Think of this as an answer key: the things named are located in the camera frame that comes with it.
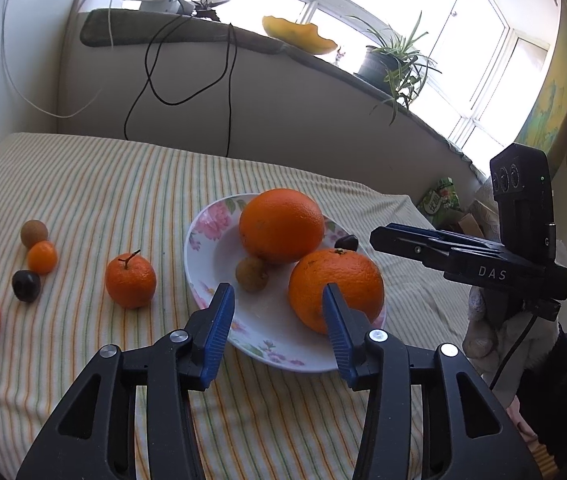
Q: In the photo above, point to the yellow dish on sill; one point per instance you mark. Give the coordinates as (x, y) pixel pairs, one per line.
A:
(293, 32)

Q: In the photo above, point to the person's black jacket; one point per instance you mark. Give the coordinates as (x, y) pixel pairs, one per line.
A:
(563, 400)

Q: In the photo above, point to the white patterned cloth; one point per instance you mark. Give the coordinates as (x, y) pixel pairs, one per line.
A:
(486, 200)

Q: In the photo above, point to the brown cardboard box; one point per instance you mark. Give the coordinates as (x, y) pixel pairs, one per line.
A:
(468, 222)

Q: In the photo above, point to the brown kiwi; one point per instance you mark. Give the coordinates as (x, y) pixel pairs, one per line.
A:
(33, 233)

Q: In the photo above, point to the grey stone windowsill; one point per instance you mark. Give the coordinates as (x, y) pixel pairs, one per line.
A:
(128, 30)

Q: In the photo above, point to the tangerine with stem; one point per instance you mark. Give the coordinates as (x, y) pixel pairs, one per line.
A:
(131, 281)

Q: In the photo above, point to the medium orange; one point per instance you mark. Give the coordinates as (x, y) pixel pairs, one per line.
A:
(303, 285)

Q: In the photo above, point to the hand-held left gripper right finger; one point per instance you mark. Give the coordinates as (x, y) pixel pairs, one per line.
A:
(338, 335)

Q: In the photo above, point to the wall map poster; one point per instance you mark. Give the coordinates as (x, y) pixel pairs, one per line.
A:
(553, 105)

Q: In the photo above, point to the white floral plate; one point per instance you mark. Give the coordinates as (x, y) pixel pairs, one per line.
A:
(218, 260)

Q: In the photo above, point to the small brown fruit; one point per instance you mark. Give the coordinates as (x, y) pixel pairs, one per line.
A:
(252, 274)

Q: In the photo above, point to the small dark fruit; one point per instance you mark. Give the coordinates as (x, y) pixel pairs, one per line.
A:
(347, 243)

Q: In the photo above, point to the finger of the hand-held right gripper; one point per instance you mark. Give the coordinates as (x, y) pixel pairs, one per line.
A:
(403, 245)
(463, 241)

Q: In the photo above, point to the potted spider plant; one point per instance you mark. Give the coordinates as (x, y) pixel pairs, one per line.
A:
(376, 67)

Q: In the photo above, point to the green bag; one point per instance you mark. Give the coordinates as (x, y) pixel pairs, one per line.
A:
(438, 200)

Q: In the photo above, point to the large orange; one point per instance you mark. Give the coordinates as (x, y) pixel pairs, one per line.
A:
(281, 225)

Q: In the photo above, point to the small round kumquat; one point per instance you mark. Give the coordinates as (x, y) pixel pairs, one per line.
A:
(42, 258)

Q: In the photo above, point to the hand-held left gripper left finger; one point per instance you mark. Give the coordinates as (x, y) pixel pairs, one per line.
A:
(218, 330)

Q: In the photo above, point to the dark plum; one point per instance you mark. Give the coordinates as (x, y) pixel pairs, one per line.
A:
(26, 286)

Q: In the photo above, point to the striped cloth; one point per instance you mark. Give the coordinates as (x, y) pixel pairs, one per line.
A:
(113, 185)

